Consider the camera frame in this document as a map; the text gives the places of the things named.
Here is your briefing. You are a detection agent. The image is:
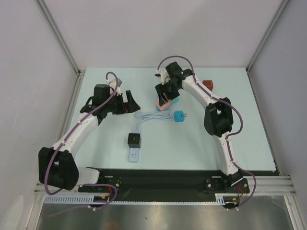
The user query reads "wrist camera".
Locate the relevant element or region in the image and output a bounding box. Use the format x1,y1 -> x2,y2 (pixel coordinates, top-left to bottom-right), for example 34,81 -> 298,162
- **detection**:
155,69 -> 169,84
106,79 -> 122,95

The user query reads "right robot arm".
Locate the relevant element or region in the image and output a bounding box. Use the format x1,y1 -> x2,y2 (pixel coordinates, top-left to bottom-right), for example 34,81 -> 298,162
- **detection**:
155,62 -> 243,192

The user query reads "light blue coiled power cable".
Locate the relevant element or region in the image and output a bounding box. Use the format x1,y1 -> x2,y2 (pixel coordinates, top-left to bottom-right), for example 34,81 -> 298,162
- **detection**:
134,111 -> 175,134

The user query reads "teal triangular power strip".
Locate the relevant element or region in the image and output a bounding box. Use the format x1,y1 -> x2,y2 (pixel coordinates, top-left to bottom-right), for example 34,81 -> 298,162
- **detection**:
155,95 -> 180,111

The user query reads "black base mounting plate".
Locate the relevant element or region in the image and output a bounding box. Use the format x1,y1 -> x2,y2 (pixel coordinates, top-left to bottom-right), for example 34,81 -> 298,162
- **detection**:
78,169 -> 250,202

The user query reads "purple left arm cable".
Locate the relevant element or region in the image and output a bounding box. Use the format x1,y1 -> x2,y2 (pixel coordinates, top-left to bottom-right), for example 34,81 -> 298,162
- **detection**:
44,71 -> 122,218

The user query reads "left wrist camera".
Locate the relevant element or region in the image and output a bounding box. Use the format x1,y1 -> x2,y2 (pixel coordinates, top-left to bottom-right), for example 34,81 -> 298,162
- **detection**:
106,79 -> 122,95

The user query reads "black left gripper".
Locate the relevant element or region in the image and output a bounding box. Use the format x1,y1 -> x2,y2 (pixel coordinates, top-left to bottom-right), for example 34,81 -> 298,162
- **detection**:
104,91 -> 140,115

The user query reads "blue flat plug adapter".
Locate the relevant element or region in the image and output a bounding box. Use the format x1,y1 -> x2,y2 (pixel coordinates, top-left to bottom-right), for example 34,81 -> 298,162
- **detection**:
173,111 -> 187,123

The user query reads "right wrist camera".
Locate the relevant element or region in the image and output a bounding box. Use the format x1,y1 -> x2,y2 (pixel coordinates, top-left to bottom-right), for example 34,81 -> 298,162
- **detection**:
155,69 -> 169,84

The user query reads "dark red cube socket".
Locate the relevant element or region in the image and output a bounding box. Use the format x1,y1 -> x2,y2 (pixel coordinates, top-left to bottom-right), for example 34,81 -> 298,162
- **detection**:
202,80 -> 214,91

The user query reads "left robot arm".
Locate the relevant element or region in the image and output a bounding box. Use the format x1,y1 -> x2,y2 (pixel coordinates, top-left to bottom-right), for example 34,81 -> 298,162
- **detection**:
38,84 -> 140,192

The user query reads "pink cube socket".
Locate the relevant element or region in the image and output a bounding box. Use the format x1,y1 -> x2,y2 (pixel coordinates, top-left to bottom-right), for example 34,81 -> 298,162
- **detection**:
156,97 -> 173,111

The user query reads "light blue power strip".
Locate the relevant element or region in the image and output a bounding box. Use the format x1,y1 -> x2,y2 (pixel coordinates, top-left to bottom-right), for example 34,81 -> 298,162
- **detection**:
127,130 -> 142,163

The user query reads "white slotted cable duct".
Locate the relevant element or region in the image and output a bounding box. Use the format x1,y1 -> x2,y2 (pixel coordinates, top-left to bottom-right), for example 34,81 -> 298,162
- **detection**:
44,193 -> 240,205

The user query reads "black cube socket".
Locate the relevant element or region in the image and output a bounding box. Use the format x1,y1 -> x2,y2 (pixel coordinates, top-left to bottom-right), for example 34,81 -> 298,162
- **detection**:
127,133 -> 141,149

